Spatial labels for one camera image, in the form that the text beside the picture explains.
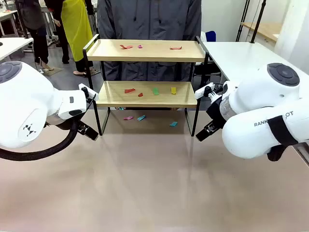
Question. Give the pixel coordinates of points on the grey metal frame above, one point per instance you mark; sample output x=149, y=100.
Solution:
x=304, y=154

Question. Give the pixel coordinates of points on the long red paper scrap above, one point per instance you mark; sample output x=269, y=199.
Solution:
x=126, y=47

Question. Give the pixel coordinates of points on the light wooden table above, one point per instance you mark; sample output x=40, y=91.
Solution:
x=265, y=30

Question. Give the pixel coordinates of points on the curved red paper scrap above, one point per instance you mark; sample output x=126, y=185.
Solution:
x=175, y=48

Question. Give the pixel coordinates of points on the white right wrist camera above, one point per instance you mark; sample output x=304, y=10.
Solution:
x=202, y=91

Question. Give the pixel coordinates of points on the blue office chair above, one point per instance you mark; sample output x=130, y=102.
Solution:
x=210, y=36

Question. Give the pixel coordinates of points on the green paper scrap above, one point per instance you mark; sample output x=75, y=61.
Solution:
x=156, y=91

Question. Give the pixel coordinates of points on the white table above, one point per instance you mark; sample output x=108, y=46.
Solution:
x=241, y=55

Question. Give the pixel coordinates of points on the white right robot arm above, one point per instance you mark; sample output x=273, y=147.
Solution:
x=260, y=96

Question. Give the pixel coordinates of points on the small red paper scrap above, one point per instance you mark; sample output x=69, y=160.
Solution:
x=140, y=94

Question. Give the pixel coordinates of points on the yellow paper scrap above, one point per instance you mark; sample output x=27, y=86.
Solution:
x=173, y=90

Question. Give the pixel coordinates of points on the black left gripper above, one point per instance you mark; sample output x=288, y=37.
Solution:
x=65, y=123

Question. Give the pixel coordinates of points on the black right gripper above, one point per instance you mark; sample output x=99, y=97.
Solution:
x=216, y=111

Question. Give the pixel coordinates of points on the white desk with clutter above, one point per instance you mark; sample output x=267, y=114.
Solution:
x=7, y=17

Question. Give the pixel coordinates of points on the black pole stand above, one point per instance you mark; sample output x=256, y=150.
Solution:
x=257, y=21

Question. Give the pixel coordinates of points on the person in dark clothes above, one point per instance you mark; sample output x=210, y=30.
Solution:
x=36, y=17

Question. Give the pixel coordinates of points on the person in grey jacket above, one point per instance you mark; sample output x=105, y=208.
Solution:
x=149, y=21

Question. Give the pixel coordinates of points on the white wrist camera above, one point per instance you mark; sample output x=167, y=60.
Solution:
x=90, y=92
x=202, y=91

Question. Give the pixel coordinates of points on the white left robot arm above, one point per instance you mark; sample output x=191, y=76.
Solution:
x=29, y=96

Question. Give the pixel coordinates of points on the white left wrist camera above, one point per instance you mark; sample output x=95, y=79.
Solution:
x=90, y=92

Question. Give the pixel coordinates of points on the person in yellow apron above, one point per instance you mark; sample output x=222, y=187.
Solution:
x=77, y=26

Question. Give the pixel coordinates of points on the two-tier wooden shelf black frame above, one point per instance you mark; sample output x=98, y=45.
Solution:
x=144, y=49

